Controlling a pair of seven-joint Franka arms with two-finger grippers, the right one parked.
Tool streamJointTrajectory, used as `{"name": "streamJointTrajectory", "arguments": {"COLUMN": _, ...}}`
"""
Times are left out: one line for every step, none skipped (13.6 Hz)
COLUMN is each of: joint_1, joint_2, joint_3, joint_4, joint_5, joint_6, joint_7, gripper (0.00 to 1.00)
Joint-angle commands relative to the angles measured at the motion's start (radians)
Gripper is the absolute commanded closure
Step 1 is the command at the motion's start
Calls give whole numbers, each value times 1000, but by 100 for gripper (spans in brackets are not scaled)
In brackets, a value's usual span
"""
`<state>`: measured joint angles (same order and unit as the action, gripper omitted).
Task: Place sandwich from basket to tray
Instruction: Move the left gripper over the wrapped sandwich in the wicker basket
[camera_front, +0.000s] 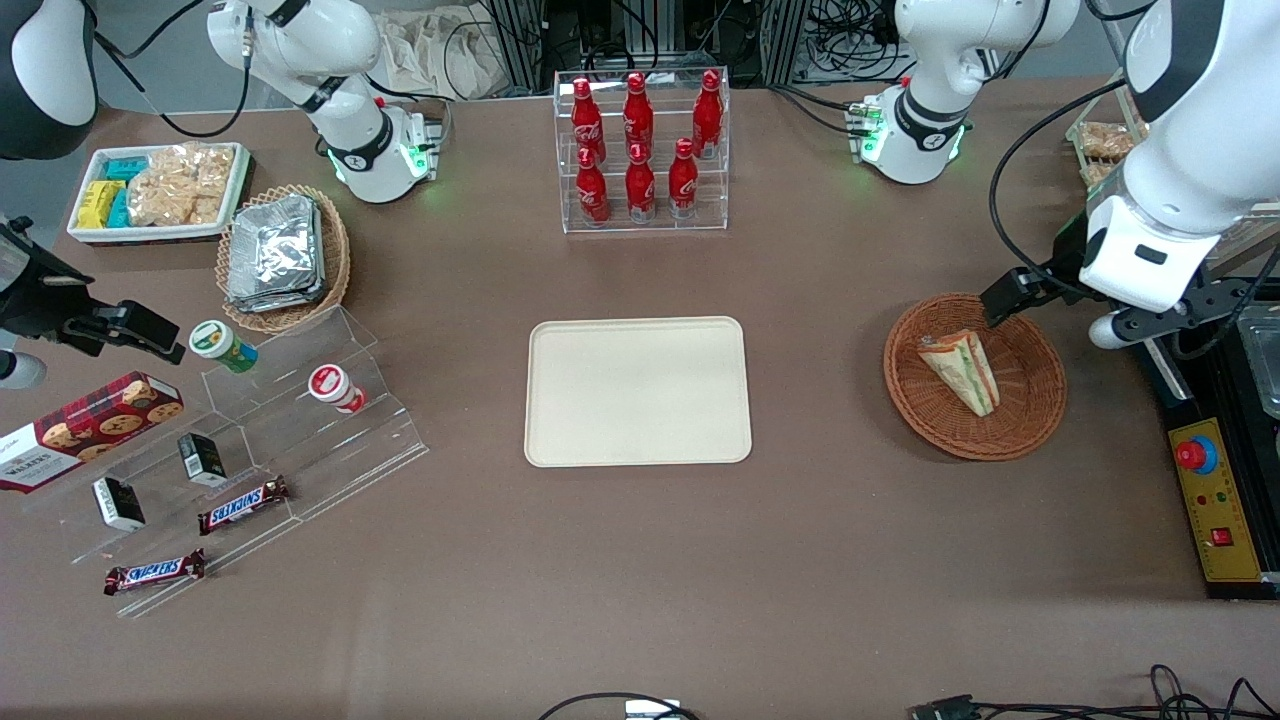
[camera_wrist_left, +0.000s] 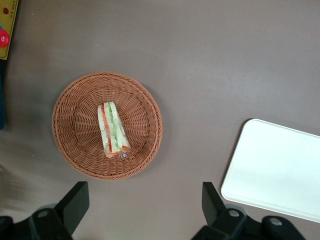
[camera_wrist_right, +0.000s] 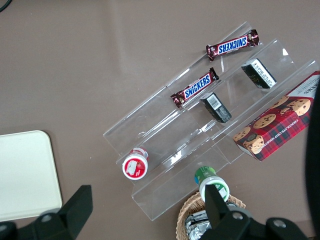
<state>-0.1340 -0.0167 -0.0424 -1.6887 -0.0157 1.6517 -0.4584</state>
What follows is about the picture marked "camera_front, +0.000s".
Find clear glass container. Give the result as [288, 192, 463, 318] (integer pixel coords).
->
[1235, 303, 1280, 421]

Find clear acrylic stepped display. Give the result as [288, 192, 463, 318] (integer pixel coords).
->
[20, 305, 432, 620]

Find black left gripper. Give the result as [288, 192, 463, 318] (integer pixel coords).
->
[979, 215, 1257, 343]

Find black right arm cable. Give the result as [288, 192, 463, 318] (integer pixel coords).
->
[94, 0, 253, 140]

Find clear acrylic bottle rack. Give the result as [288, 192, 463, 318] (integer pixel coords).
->
[553, 68, 731, 236]

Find black cable connector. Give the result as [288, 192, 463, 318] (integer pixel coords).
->
[909, 694, 982, 720]

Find brown Snickers bar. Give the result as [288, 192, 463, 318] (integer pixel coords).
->
[103, 548, 208, 598]
[197, 475, 292, 537]

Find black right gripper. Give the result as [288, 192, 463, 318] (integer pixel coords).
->
[0, 215, 188, 365]

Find black appliance housing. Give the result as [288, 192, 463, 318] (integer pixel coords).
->
[1140, 275, 1280, 601]

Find red lidded snack cup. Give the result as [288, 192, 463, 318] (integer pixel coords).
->
[307, 364, 368, 415]

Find black looped cable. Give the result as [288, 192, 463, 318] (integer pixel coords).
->
[537, 692, 703, 720]

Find green lidded snack cup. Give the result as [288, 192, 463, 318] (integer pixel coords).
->
[189, 320, 260, 375]

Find oval light wicker basket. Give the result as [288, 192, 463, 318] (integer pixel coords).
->
[216, 184, 353, 335]

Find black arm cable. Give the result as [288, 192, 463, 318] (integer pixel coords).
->
[988, 78, 1131, 301]
[94, 0, 253, 140]

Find beige cloth bag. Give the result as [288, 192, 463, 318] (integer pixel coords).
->
[375, 5, 513, 101]

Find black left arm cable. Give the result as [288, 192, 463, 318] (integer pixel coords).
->
[988, 78, 1131, 301]

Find yellow control panel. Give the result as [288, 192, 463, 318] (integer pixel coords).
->
[1168, 418, 1264, 585]

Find round brown wicker basket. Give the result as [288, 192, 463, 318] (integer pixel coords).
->
[883, 292, 1068, 462]

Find beige plastic tray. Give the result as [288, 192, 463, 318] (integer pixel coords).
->
[524, 316, 754, 468]

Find red tartan cookie box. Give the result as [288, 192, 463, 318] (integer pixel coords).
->
[0, 371, 186, 495]

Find yellow snack pack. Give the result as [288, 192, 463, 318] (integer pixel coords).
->
[76, 180, 127, 230]

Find white wire rack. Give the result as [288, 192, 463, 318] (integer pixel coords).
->
[1065, 95, 1280, 273]

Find triangle sandwich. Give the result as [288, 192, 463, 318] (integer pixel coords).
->
[918, 330, 1002, 419]

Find red cola bottle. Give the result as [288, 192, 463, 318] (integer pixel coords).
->
[570, 77, 607, 167]
[692, 69, 724, 160]
[623, 71, 655, 161]
[667, 138, 699, 220]
[576, 147, 611, 227]
[625, 143, 657, 224]

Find small black box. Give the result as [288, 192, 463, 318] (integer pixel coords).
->
[92, 476, 148, 533]
[178, 432, 229, 489]

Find tangled black cables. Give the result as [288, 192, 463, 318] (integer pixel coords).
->
[975, 664, 1280, 720]

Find white rectangular snack tray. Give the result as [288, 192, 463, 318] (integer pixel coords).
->
[67, 142, 252, 247]

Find silver foil packet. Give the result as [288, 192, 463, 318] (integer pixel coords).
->
[226, 282, 330, 314]
[228, 195, 327, 297]

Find clear bag of crackers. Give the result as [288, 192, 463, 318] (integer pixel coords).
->
[127, 143, 237, 228]

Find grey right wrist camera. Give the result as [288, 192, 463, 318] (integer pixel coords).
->
[0, 350, 47, 391]

